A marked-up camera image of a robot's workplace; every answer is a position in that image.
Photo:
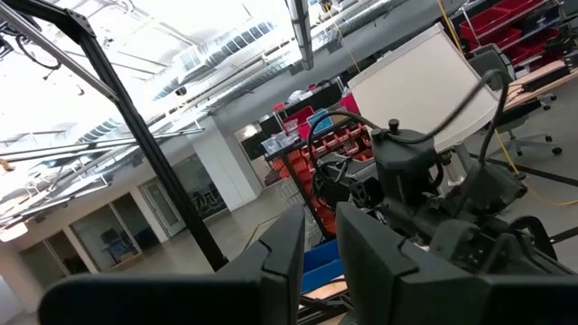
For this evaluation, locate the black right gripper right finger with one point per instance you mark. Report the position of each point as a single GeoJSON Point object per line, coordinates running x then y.
{"type": "Point", "coordinates": [451, 300]}

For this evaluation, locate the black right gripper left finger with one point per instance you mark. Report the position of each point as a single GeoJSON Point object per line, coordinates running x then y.
{"type": "Point", "coordinates": [180, 300]}

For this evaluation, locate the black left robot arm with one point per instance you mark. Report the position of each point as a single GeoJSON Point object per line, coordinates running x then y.
{"type": "Point", "coordinates": [474, 248]}

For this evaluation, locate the grey office chair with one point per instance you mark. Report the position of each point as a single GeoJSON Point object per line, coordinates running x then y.
{"type": "Point", "coordinates": [492, 61]}

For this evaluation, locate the blue plastic crate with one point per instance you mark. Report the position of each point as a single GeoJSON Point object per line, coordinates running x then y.
{"type": "Point", "coordinates": [320, 266]}

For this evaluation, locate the small red plastic bin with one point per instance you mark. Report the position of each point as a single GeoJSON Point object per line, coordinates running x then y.
{"type": "Point", "coordinates": [350, 103]}

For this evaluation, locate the shelf rack with red bins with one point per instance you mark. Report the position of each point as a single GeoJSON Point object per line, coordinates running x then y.
{"type": "Point", "coordinates": [483, 20]}

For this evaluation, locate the blue cardboard box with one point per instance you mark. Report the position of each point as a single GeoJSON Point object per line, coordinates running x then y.
{"type": "Point", "coordinates": [320, 121]}

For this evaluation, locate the clear plastic box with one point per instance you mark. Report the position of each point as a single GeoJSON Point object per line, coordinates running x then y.
{"type": "Point", "coordinates": [280, 143]}

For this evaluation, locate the large red plastic bin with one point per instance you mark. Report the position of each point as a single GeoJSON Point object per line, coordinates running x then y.
{"type": "Point", "coordinates": [298, 119]}

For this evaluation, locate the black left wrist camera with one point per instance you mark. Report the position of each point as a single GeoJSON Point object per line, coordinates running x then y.
{"type": "Point", "coordinates": [402, 167]}

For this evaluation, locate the black aluminium frame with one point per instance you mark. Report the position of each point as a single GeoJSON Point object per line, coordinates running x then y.
{"type": "Point", "coordinates": [149, 149]}

